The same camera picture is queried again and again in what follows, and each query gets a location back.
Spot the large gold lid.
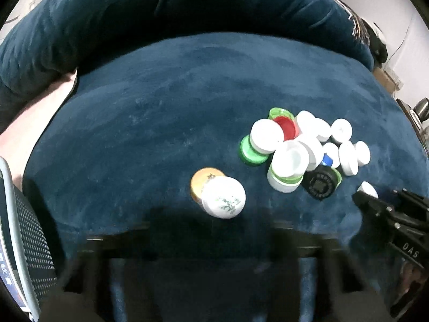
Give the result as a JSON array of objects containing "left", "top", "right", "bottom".
[{"left": 190, "top": 168, "right": 227, "bottom": 205}]

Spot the patterned cloth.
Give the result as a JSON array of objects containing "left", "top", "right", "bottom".
[{"left": 345, "top": 10, "right": 372, "bottom": 51}]

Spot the pile of plastic bottle caps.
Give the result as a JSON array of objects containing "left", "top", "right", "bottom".
[{"left": 239, "top": 107, "right": 371, "bottom": 202}]

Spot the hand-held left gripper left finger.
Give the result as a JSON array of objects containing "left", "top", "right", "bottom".
[{"left": 43, "top": 221, "right": 161, "bottom": 322}]

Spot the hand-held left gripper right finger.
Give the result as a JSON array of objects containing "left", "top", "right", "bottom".
[{"left": 271, "top": 221, "right": 393, "bottom": 322}]

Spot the metal kettle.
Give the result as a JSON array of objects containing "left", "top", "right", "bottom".
[{"left": 414, "top": 97, "right": 429, "bottom": 121}]

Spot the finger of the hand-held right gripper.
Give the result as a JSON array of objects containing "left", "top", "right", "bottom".
[
  {"left": 352, "top": 192, "right": 399, "bottom": 229},
  {"left": 392, "top": 189, "right": 429, "bottom": 218}
]

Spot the dark blue velvet cushion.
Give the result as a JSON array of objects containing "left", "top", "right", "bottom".
[{"left": 0, "top": 0, "right": 429, "bottom": 322}]

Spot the white lid with leaf print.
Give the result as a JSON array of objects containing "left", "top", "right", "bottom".
[{"left": 202, "top": 176, "right": 246, "bottom": 219}]

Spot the grey mesh basket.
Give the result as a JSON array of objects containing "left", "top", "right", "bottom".
[{"left": 0, "top": 156, "right": 60, "bottom": 322}]

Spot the pink cloth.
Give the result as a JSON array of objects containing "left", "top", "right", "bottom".
[{"left": 0, "top": 69, "right": 78, "bottom": 188}]

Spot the colourful printed packet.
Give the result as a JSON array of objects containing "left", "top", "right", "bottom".
[{"left": 0, "top": 241, "right": 31, "bottom": 312}]

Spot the person's right hand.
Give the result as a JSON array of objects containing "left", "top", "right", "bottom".
[{"left": 402, "top": 263, "right": 424, "bottom": 296}]

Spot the small white cap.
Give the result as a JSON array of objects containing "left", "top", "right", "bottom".
[{"left": 357, "top": 182, "right": 379, "bottom": 199}]

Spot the black embossed cap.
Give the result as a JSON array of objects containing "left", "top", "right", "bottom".
[{"left": 302, "top": 167, "right": 340, "bottom": 202}]

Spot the dark clothes heap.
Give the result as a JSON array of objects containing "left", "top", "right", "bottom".
[{"left": 367, "top": 22, "right": 389, "bottom": 64}]

